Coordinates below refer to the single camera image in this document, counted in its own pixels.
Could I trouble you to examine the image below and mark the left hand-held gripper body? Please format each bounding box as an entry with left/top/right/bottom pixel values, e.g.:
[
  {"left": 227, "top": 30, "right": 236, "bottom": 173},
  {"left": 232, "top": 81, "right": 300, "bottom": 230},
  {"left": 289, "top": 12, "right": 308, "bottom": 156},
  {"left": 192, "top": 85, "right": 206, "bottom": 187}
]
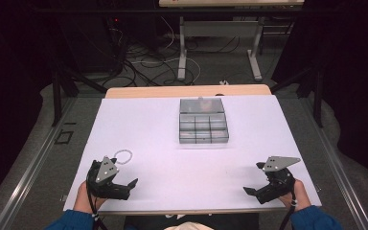
[{"left": 85, "top": 155, "right": 132, "bottom": 201}]

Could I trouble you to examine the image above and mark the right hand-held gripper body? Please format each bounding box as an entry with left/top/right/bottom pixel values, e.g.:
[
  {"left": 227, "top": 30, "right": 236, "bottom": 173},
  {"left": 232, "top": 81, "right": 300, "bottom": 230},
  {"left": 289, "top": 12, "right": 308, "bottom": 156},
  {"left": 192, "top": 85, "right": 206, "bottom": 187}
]
[{"left": 255, "top": 155, "right": 302, "bottom": 205}]

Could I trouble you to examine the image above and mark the person's right hand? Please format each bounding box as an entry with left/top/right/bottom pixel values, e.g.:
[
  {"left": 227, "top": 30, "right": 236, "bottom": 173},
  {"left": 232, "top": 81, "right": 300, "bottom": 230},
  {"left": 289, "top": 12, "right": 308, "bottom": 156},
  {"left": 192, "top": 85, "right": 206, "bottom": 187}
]
[{"left": 277, "top": 178, "right": 312, "bottom": 212}]

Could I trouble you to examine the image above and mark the person's left hand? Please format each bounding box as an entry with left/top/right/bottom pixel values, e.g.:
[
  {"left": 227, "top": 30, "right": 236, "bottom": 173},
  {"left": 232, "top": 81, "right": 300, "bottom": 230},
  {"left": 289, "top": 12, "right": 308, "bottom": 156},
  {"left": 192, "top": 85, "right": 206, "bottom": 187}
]
[{"left": 73, "top": 180, "right": 108, "bottom": 215}]

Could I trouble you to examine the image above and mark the person's dark lap clothing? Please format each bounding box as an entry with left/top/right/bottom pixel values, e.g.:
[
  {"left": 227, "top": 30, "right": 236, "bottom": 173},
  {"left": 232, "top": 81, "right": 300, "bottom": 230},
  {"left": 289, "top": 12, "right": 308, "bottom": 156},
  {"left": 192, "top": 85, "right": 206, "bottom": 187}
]
[{"left": 124, "top": 213, "right": 261, "bottom": 230}]

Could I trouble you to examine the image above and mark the white table mat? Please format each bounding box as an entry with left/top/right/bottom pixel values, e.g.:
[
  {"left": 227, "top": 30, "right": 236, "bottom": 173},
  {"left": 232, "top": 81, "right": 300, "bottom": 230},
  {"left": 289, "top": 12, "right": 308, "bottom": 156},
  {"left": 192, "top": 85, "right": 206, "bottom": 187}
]
[{"left": 62, "top": 94, "right": 322, "bottom": 213}]

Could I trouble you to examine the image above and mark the cream cloth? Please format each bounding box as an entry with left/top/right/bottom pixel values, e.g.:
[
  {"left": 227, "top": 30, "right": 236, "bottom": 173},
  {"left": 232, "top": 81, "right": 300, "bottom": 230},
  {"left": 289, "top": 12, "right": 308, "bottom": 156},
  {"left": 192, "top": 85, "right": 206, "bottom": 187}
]
[{"left": 163, "top": 220, "right": 216, "bottom": 230}]

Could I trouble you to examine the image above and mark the clear plastic compartment box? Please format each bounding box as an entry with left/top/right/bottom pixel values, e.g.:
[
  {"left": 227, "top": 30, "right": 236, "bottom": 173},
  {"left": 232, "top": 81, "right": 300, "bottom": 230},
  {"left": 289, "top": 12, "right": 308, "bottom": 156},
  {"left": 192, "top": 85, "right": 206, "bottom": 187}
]
[{"left": 178, "top": 97, "right": 230, "bottom": 145}]

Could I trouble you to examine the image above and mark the black metal stand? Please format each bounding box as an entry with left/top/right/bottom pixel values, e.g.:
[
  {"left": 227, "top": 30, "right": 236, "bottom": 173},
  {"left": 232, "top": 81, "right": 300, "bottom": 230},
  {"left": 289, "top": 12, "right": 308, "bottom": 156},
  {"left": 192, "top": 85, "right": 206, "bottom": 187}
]
[
  {"left": 51, "top": 61, "right": 108, "bottom": 127},
  {"left": 269, "top": 61, "right": 326, "bottom": 128}
]

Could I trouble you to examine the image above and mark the wooden table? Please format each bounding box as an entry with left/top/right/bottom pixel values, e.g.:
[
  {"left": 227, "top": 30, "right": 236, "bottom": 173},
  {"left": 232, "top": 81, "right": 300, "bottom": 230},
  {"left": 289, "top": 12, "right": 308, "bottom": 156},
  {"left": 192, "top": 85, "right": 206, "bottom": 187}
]
[{"left": 62, "top": 83, "right": 322, "bottom": 216}]

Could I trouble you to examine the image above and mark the dark curtain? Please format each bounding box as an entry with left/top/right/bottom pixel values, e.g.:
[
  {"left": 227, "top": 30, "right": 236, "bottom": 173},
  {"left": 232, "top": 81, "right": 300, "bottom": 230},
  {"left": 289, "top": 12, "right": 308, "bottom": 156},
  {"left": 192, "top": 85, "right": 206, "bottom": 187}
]
[
  {"left": 269, "top": 0, "right": 368, "bottom": 193},
  {"left": 0, "top": 0, "right": 58, "bottom": 214}
]

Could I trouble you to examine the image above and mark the black equipment cabinet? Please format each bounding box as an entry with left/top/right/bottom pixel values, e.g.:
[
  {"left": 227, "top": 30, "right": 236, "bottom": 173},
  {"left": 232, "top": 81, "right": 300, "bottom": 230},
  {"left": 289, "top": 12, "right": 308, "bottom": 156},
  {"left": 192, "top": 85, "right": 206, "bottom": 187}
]
[{"left": 56, "top": 12, "right": 127, "bottom": 75}]

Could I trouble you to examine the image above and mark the white-legged background desk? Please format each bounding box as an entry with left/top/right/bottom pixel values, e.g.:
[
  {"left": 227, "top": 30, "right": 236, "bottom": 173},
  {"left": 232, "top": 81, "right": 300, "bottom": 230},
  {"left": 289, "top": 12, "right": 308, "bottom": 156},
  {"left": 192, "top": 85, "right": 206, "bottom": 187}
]
[{"left": 158, "top": 0, "right": 305, "bottom": 81}]

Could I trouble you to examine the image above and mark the white bead bracelet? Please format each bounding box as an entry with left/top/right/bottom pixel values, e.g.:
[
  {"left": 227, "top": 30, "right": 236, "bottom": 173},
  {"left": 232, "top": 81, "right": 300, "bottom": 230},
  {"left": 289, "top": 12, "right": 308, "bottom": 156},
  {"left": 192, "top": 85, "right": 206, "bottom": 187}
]
[{"left": 113, "top": 149, "right": 133, "bottom": 166}]

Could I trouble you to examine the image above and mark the right hand-held gripper cable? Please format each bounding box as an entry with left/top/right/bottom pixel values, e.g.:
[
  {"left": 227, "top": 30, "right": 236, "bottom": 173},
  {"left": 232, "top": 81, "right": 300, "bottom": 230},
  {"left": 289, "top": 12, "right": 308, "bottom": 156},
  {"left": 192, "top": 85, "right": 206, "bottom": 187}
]
[{"left": 278, "top": 191, "right": 299, "bottom": 230}]

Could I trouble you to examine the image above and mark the hand-held gripper cable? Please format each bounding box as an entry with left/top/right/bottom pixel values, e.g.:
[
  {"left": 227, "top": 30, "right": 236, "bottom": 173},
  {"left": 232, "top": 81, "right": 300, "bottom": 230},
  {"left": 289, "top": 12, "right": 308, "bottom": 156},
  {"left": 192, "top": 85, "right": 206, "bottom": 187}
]
[
  {"left": 87, "top": 191, "right": 109, "bottom": 230},
  {"left": 278, "top": 191, "right": 299, "bottom": 230}
]

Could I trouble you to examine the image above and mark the left hand-held gripper cable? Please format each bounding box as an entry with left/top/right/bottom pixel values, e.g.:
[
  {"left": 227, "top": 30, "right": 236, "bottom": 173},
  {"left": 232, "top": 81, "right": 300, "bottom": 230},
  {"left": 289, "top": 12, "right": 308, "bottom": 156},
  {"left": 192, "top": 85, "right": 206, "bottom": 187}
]
[{"left": 87, "top": 191, "right": 109, "bottom": 230}]

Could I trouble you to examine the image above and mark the metal floor rail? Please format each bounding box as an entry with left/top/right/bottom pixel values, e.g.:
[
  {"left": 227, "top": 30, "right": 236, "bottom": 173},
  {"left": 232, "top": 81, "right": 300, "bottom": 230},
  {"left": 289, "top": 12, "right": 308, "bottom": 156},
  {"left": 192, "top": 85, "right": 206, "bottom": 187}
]
[
  {"left": 300, "top": 95, "right": 368, "bottom": 230},
  {"left": 0, "top": 97, "right": 78, "bottom": 230}
]

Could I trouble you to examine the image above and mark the bundle of black floor cables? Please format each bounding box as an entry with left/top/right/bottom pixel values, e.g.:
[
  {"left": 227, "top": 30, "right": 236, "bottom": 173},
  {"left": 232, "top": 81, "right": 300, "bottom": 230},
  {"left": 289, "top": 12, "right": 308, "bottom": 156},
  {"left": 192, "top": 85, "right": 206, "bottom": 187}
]
[{"left": 108, "top": 17, "right": 205, "bottom": 88}]

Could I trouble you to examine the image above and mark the white floor cable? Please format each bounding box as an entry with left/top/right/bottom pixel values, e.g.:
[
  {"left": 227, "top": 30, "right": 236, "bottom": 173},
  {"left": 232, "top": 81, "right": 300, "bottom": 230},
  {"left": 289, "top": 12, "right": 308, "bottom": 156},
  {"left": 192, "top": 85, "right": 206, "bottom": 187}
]
[{"left": 130, "top": 15, "right": 202, "bottom": 84}]

